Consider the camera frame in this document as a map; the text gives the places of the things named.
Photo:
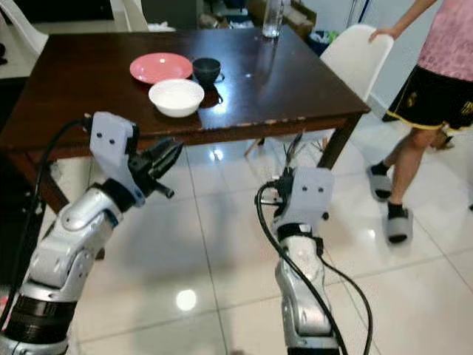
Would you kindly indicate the person's right hand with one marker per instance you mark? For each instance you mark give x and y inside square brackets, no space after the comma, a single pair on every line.
[386,33]

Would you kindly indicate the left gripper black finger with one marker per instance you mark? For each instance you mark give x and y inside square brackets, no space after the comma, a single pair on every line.
[166,168]
[161,154]

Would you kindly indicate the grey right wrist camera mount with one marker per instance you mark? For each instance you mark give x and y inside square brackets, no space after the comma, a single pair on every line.
[312,194]

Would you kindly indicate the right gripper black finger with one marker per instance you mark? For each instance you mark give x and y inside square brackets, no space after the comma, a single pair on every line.
[289,176]
[280,177]

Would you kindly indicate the white bowl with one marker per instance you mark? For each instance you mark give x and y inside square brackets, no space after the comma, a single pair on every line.
[177,96]

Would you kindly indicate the pink patterned shirt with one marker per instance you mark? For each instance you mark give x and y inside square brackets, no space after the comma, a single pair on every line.
[451,37]

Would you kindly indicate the white plastic bag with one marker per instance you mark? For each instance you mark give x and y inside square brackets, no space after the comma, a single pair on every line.
[159,26]

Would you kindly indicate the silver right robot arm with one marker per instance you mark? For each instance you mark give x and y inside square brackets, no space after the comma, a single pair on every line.
[299,303]

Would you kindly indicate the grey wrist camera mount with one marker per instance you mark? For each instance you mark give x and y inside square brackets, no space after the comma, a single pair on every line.
[112,151]
[312,194]

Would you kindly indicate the brown cardboard box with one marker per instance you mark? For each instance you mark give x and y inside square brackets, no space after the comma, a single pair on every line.
[299,18]

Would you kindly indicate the small black bowl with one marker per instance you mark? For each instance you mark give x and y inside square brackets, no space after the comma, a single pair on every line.
[206,69]

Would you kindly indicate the person's right forearm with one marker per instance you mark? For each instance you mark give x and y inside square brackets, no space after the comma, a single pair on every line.
[417,15]

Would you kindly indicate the dark brown wooden table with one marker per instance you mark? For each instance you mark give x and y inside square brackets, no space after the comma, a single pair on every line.
[266,81]

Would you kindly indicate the person's bare leg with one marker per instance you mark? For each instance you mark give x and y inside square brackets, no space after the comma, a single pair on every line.
[390,154]
[410,166]

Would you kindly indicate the black low furniture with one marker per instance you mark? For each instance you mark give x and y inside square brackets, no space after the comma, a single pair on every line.
[11,185]

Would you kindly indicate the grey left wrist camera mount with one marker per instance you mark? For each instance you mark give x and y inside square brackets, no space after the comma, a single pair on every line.
[112,151]

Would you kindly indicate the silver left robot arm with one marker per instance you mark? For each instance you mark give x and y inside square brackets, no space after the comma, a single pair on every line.
[74,244]

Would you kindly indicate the clear plastic water bottle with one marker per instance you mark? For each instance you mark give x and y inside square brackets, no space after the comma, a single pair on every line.
[272,18]

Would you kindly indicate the pink round plate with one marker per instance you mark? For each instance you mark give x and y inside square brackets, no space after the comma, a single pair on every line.
[160,67]

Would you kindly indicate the grey slide slipper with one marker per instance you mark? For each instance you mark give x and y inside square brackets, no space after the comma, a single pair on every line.
[399,228]
[378,183]

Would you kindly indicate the blue waste bin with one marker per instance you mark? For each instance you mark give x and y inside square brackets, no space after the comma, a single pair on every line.
[321,41]

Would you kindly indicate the black shorts yellow trim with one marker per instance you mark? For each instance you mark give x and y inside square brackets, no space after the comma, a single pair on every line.
[436,100]

